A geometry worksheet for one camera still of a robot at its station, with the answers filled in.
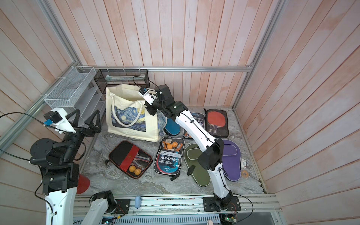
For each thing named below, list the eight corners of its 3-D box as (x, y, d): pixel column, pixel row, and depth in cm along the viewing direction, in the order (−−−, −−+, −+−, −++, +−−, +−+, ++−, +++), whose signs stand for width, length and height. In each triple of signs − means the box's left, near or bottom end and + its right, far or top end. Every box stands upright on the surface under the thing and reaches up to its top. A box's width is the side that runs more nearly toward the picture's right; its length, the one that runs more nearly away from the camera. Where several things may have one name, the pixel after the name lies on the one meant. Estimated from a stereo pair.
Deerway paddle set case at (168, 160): (151, 176, 85) (151, 175, 82) (162, 137, 103) (162, 134, 101) (179, 181, 83) (179, 179, 81) (184, 140, 102) (185, 137, 99)
